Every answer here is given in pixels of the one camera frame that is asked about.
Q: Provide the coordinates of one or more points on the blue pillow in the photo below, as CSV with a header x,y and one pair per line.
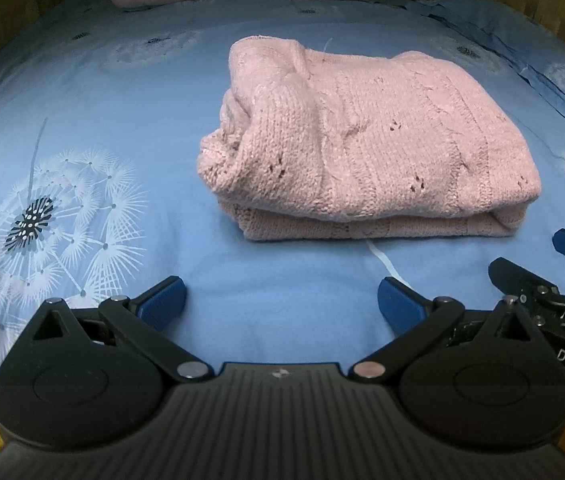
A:
x,y
527,45

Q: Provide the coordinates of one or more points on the pink knitted cardigan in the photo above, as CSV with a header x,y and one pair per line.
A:
x,y
362,150

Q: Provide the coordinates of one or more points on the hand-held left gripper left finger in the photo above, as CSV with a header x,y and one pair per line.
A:
x,y
165,300

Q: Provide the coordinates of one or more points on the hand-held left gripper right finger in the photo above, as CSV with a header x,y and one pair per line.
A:
x,y
398,302

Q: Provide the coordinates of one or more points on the blue dandelion print bedsheet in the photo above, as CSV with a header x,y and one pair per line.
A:
x,y
137,85

